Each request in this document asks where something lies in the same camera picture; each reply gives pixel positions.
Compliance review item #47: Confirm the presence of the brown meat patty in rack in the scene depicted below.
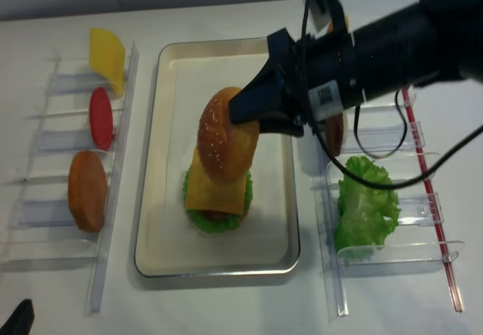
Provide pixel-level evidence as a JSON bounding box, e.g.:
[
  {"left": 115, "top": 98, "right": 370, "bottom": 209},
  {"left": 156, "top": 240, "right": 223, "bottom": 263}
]
[{"left": 325, "top": 112, "right": 348, "bottom": 157}]

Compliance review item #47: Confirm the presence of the black camera cable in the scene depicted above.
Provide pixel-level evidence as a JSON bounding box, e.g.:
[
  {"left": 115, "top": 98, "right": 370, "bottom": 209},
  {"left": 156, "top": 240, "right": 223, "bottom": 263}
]
[{"left": 300, "top": 0, "right": 483, "bottom": 191}]

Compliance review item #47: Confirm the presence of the sesame bun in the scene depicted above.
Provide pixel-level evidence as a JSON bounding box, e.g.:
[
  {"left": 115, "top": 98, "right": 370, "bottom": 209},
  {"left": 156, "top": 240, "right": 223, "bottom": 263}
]
[
  {"left": 326, "top": 16, "right": 349, "bottom": 34},
  {"left": 196, "top": 87, "right": 260, "bottom": 184}
]

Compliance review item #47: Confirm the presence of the cream metal tray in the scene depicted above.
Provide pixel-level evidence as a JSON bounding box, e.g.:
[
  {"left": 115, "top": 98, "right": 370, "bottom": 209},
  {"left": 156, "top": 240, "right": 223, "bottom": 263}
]
[{"left": 134, "top": 38, "right": 300, "bottom": 278}]

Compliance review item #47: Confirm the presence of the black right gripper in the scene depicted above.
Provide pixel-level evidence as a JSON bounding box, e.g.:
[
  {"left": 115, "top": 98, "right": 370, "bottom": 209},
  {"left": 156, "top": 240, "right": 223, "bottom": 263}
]
[{"left": 229, "top": 29, "right": 365, "bottom": 137}]

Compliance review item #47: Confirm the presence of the orange bun bottom slice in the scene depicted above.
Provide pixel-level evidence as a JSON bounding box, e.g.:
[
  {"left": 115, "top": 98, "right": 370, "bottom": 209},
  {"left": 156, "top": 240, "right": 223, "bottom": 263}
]
[{"left": 68, "top": 150, "right": 108, "bottom": 232}]

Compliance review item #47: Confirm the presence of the sesame top bun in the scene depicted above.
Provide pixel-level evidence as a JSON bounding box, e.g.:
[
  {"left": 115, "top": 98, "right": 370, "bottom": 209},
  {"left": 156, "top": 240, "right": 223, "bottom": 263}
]
[{"left": 196, "top": 87, "right": 260, "bottom": 184}]

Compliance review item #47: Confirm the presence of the clear acrylic right rack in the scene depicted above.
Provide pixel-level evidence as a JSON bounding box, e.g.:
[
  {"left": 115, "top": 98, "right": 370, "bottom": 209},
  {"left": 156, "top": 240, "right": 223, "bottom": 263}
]
[{"left": 313, "top": 89, "right": 464, "bottom": 319}]

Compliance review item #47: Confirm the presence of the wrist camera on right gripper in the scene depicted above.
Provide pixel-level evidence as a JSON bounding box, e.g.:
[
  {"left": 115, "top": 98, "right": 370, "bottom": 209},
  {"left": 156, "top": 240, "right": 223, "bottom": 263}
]
[{"left": 305, "top": 0, "right": 348, "bottom": 34}]

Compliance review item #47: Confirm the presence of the yellow cheese slice on burger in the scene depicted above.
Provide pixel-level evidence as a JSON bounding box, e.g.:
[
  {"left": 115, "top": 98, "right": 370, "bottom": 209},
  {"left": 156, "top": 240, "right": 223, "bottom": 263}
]
[{"left": 184, "top": 149, "right": 248, "bottom": 216}]

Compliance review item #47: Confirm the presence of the sesame bun in rack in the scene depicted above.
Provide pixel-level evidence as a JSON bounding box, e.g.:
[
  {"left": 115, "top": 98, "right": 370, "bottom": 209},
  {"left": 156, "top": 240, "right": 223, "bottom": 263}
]
[{"left": 326, "top": 16, "right": 349, "bottom": 34}]

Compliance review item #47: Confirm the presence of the green lettuce leaf in rack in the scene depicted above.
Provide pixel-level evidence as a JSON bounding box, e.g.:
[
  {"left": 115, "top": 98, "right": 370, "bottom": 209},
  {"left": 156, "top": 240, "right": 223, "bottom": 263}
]
[{"left": 334, "top": 175, "right": 401, "bottom": 258}]

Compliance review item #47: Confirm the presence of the clear acrylic rack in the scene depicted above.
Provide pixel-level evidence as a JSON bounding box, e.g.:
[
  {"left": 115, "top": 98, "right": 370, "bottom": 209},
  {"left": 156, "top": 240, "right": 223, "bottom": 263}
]
[
  {"left": 1, "top": 47, "right": 139, "bottom": 314},
  {"left": 313, "top": 89, "right": 464, "bottom": 319}
]

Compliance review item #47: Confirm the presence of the brown meat patty on burger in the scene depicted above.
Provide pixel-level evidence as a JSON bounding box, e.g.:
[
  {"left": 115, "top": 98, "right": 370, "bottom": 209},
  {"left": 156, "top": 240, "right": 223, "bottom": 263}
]
[{"left": 201, "top": 211, "right": 230, "bottom": 222}]

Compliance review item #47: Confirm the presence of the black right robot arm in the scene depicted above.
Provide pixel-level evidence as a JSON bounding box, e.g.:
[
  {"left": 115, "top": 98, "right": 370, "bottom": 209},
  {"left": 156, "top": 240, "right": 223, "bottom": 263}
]
[{"left": 229, "top": 0, "right": 482, "bottom": 137}]

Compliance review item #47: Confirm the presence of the yellow cheese slice in rack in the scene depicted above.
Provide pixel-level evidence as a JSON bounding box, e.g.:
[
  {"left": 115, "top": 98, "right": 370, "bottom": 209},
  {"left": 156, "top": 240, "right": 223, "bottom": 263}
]
[{"left": 89, "top": 28, "right": 125, "bottom": 97}]

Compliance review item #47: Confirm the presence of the red tomato slice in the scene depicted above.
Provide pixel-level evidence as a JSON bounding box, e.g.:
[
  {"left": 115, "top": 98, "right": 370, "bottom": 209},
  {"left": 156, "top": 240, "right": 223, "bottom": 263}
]
[{"left": 88, "top": 87, "right": 114, "bottom": 151}]

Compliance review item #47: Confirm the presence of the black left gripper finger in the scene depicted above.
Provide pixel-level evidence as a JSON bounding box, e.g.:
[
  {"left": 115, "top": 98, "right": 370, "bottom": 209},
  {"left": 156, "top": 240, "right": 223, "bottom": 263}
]
[{"left": 0, "top": 299, "right": 35, "bottom": 335}]

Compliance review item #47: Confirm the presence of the green lettuce on burger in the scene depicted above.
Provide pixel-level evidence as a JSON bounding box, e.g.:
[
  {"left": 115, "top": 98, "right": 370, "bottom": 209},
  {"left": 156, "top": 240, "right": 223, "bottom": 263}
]
[{"left": 185, "top": 172, "right": 254, "bottom": 234}]

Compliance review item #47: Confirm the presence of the clear acrylic left rack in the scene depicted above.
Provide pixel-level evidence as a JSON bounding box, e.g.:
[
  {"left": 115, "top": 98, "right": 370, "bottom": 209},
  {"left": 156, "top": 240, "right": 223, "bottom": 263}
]
[{"left": 1, "top": 47, "right": 139, "bottom": 314}]

